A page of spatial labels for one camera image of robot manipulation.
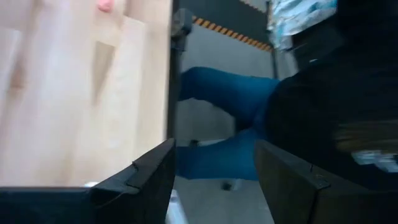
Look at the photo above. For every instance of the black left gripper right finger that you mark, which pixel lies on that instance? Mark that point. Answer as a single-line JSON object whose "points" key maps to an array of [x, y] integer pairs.
{"points": [[283, 189]]}

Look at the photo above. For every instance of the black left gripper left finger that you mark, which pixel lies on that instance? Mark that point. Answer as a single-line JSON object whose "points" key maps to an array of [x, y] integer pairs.
{"points": [[146, 193]]}

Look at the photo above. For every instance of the salmon pink medicine bottle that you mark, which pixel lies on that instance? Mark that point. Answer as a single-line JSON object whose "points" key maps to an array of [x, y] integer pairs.
{"points": [[105, 4]]}

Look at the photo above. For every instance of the person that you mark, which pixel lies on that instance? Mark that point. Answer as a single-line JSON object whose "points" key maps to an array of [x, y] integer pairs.
{"points": [[233, 90]]}

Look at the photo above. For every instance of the grey blue crumpled cloth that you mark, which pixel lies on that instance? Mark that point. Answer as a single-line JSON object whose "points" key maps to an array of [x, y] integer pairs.
{"points": [[298, 15]]}

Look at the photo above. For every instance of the black hazard-striped floor mat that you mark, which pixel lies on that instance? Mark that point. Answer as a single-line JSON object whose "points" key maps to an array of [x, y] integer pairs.
{"points": [[224, 15]]}

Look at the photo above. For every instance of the black aluminium table frame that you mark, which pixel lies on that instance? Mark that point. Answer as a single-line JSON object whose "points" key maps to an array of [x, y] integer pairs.
{"points": [[172, 93]]}

